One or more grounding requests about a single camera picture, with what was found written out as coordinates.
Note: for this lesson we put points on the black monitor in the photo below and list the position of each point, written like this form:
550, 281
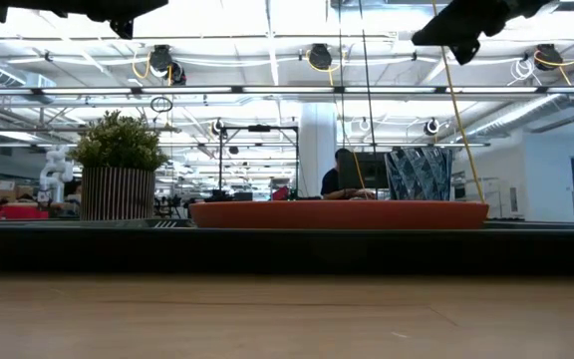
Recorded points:
367, 169

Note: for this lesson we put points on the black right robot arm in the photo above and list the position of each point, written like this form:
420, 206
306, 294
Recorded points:
531, 5

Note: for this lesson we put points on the small plant in striped pot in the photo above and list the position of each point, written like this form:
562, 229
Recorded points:
117, 194

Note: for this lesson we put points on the person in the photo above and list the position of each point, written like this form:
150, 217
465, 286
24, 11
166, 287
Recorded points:
330, 182

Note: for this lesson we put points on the red bin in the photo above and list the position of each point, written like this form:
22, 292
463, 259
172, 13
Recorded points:
23, 212

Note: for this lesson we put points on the white building column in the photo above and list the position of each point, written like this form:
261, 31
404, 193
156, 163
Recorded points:
317, 139

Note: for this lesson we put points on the orange round plate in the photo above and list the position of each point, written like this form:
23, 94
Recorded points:
337, 215

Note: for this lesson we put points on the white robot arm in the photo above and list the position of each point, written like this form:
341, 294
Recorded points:
55, 174

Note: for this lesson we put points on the dark faceted glass cup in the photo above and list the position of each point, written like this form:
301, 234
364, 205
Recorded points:
416, 174

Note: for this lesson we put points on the long ceiling light strip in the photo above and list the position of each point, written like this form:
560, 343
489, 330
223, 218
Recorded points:
287, 90

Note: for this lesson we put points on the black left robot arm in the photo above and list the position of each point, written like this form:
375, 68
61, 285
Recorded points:
28, 3

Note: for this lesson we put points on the black metal rig frame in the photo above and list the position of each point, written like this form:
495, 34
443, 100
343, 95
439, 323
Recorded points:
259, 128

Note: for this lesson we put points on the black rectangular serving tray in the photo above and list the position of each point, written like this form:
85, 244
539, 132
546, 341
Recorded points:
287, 249

